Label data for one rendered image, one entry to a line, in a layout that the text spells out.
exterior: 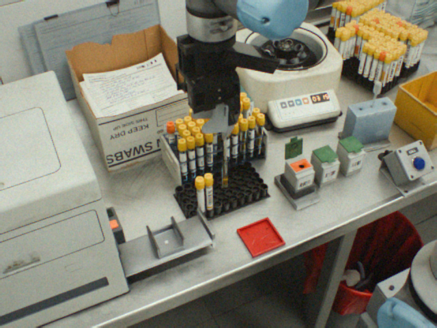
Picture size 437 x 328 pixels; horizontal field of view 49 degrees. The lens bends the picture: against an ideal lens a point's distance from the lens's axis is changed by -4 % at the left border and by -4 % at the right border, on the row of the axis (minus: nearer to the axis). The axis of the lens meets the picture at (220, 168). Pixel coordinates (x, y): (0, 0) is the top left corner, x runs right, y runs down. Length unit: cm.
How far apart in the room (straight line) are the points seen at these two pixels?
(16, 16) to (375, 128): 84
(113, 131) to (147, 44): 32
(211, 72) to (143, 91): 42
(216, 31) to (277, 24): 14
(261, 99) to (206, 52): 41
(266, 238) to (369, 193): 25
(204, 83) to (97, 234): 27
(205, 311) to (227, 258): 95
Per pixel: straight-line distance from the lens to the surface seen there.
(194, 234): 90
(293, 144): 97
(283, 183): 101
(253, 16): 60
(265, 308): 186
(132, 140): 104
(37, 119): 77
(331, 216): 100
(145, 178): 106
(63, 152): 70
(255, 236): 95
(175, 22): 135
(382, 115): 111
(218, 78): 77
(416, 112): 117
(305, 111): 115
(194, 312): 185
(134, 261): 88
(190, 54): 74
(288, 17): 61
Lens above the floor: 164
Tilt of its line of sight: 46 degrees down
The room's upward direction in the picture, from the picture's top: 1 degrees counter-clockwise
